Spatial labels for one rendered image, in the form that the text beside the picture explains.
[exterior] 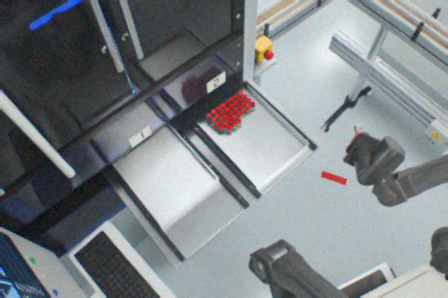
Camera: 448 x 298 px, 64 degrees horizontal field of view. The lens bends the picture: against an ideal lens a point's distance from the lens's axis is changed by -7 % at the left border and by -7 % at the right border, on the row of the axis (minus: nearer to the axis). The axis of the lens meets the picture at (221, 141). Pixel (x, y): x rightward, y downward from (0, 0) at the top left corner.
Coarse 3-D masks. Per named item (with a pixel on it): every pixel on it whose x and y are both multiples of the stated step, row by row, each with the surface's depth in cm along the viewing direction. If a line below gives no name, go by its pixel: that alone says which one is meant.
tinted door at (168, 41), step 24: (144, 0) 91; (168, 0) 96; (192, 0) 102; (216, 0) 109; (120, 24) 91; (144, 24) 97; (168, 24) 103; (192, 24) 110; (216, 24) 117; (120, 48) 97; (144, 48) 103; (168, 48) 110; (192, 48) 118; (144, 72) 110; (168, 72) 118
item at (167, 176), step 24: (144, 144) 146; (168, 144) 145; (120, 168) 141; (144, 168) 141; (168, 168) 141; (192, 168) 140; (144, 192) 137; (168, 192) 136; (192, 192) 136; (168, 216) 132
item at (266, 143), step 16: (256, 96) 152; (256, 112) 151; (272, 112) 149; (208, 128) 148; (256, 128) 147; (272, 128) 147; (288, 128) 146; (224, 144) 145; (240, 144) 144; (256, 144) 144; (272, 144) 144; (288, 144) 144; (304, 144) 143; (240, 160) 141; (256, 160) 141; (272, 160) 141; (288, 160) 137; (256, 176) 138; (272, 176) 137
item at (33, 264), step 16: (0, 240) 91; (16, 240) 105; (0, 256) 83; (16, 256) 93; (32, 256) 107; (48, 256) 123; (0, 272) 76; (16, 272) 85; (32, 272) 95; (48, 272) 109; (64, 272) 125; (0, 288) 70; (16, 288) 77; (32, 288) 86; (48, 288) 98; (64, 288) 111; (80, 288) 127
